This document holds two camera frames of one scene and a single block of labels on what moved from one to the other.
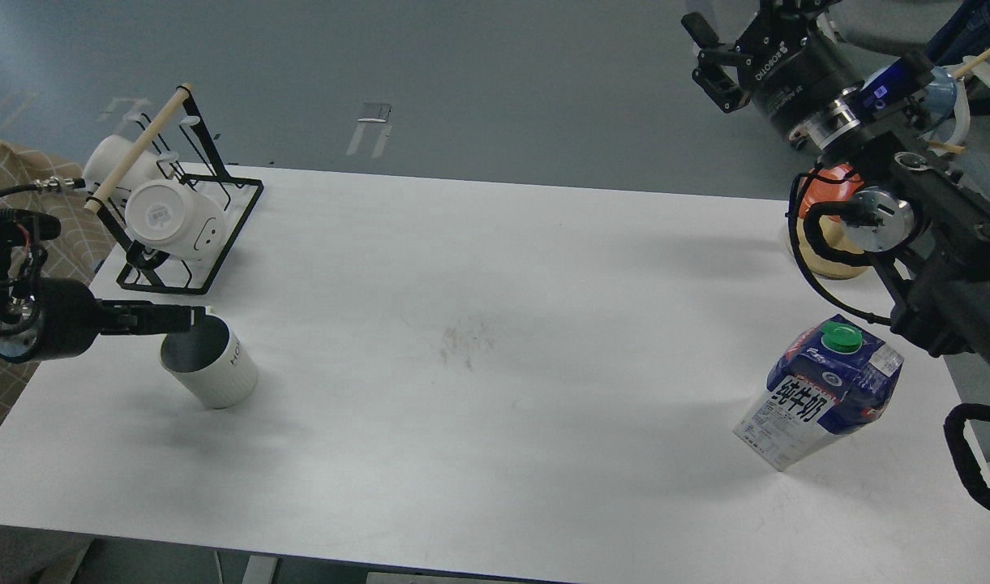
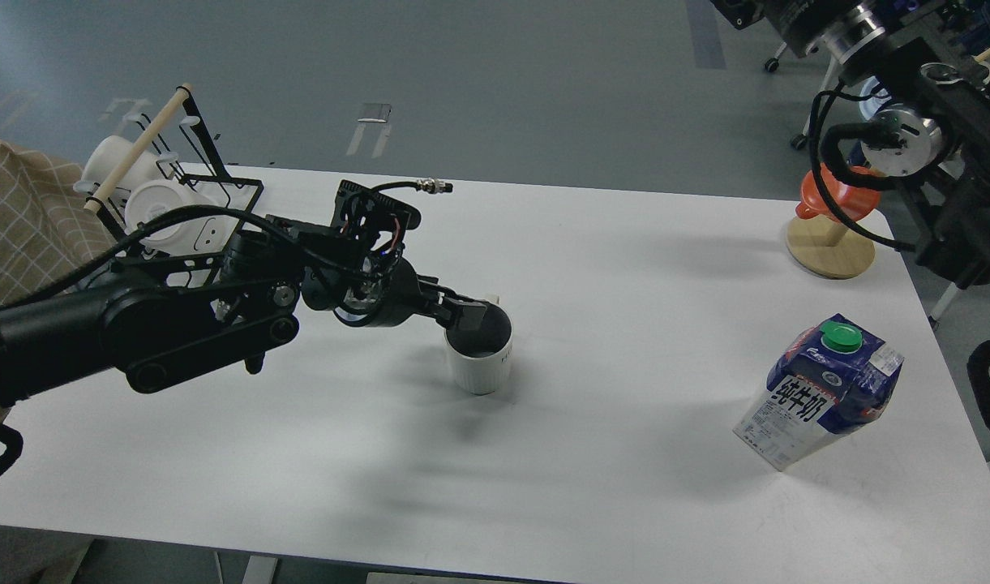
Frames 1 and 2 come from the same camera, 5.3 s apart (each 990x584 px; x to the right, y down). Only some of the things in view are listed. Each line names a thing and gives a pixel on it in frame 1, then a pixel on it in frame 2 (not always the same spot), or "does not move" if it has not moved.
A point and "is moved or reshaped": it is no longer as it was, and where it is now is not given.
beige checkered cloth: (2, 384) does not move
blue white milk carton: (833, 379) does not move
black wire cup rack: (173, 206) does not move
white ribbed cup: (210, 362) is moved or reshaped
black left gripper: (61, 319) to (391, 293)
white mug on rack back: (107, 152) does not move
